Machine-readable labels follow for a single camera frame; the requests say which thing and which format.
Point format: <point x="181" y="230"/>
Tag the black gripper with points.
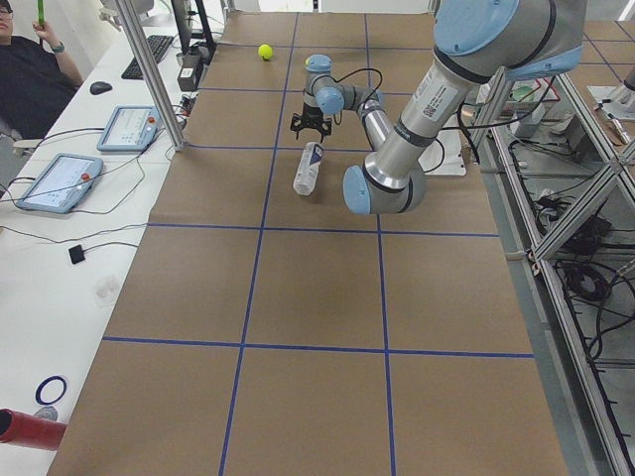
<point x="311" y="113"/>

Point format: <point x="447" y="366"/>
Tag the clear tennis ball can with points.
<point x="308" y="167"/>

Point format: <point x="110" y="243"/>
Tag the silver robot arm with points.
<point x="473" y="39"/>

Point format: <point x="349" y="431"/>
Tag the black power box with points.
<point x="192" y="65"/>

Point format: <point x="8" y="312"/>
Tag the black computer monitor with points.
<point x="184" y="14"/>

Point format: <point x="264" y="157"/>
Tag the far blue teach pendant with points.
<point x="130" y="129"/>

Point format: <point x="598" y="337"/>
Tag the blue teach pendant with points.
<point x="62" y="185"/>
<point x="130" y="129"/>

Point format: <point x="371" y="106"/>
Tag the black computer mouse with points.
<point x="99" y="87"/>

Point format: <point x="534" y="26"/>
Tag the near blue teach pendant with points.
<point x="62" y="185"/>

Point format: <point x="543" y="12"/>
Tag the small black square pad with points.
<point x="76" y="254"/>

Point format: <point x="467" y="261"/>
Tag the person in black shirt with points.
<point x="36" y="84"/>

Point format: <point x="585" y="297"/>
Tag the blue tape roll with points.
<point x="51" y="390"/>

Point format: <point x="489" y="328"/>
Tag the red cylinder tube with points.
<point x="31" y="431"/>

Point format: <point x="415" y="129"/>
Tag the aluminium frame post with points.
<point x="142" y="52"/>

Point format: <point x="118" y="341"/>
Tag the aluminium frame rack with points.
<point x="562" y="158"/>

